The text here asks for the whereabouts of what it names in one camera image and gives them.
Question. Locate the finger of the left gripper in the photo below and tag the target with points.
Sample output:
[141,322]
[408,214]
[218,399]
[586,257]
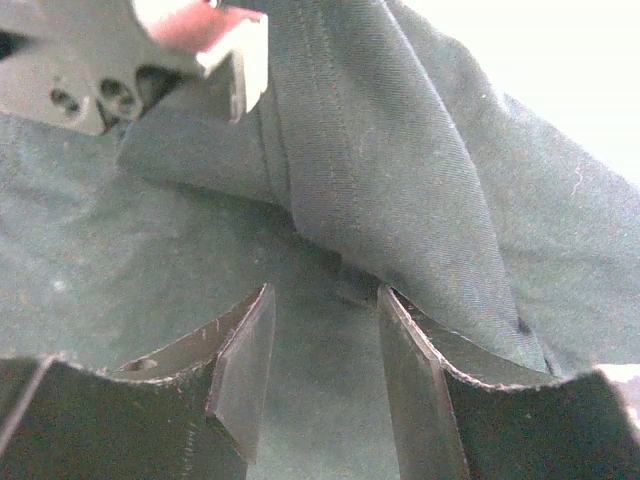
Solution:
[86,65]

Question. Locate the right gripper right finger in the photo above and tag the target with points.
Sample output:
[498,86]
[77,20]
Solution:
[422,361]

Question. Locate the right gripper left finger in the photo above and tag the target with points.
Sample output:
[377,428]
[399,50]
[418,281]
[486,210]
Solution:
[237,346]

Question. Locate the black t shirt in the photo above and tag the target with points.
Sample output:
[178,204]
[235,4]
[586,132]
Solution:
[379,154]

